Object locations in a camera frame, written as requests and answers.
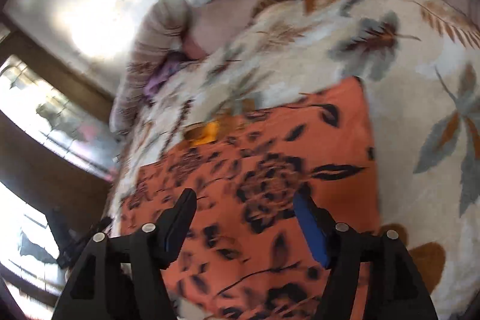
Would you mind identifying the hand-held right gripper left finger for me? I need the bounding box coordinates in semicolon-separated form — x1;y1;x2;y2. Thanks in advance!
50;188;197;320

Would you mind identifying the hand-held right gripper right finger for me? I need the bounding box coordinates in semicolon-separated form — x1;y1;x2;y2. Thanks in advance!
293;191;439;320

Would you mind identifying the orange floral blouse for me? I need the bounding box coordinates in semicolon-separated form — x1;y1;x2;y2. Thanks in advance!
120;76;381;320

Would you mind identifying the dark object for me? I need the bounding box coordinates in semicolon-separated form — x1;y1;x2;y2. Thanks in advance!
45;208;113;268

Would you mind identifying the stained glass door panel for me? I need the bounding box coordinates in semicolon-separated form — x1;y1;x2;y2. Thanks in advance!
0;181;72;307
0;55;121;176

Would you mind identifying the purple cloth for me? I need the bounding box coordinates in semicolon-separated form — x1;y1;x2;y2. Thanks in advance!
144;55;184;99

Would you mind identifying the leaf-printed quilt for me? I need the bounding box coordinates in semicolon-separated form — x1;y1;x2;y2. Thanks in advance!
107;0;480;320

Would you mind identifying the striped floral bolster pillow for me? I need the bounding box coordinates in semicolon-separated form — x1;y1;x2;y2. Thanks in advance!
109;0;194;133

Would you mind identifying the brown wooden door frame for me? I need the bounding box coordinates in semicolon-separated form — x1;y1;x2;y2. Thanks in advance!
0;14;126;193

